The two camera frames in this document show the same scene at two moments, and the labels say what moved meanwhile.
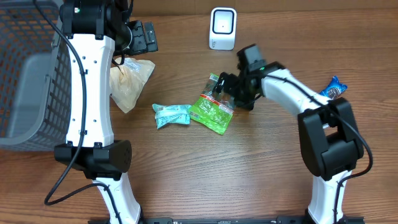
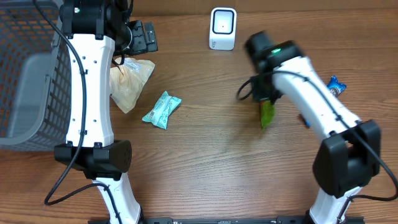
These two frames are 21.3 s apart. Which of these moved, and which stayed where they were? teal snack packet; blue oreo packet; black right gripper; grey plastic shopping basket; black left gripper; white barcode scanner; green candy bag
Moved: black right gripper; green candy bag; teal snack packet
Stayed: black left gripper; blue oreo packet; white barcode scanner; grey plastic shopping basket
